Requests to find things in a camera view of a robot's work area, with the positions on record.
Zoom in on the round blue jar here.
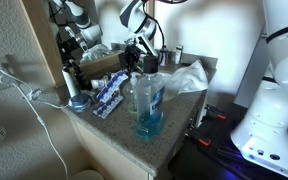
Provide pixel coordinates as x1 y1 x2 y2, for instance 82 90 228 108
70 94 90 112

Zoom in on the blue blister pack tray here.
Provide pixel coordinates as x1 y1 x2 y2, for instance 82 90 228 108
93 95 123 119

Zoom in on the small white bottle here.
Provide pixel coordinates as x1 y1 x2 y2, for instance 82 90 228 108
91 79 107 89

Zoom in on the blue mouthwash bottle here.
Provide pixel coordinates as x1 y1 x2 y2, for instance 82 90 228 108
136 55 164 139

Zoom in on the wood framed mirror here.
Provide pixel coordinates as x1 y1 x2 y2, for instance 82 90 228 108
20 0 125 88

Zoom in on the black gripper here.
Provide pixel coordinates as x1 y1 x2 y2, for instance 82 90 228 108
124 39 142 72

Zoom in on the white charger cable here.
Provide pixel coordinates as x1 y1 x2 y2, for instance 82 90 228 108
0 64 73 180

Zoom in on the electric toothbrush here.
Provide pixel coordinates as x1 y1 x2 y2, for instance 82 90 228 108
62 66 78 97

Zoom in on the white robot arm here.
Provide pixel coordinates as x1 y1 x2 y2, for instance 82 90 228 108
230 0 288 178

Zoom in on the clear soap pump bottle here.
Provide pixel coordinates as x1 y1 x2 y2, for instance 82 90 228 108
128 72 141 113

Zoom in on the white towel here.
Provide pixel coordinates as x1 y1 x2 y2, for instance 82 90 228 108
165 60 208 94

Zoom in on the white flat pack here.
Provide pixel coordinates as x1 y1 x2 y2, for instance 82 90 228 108
97 71 128 103

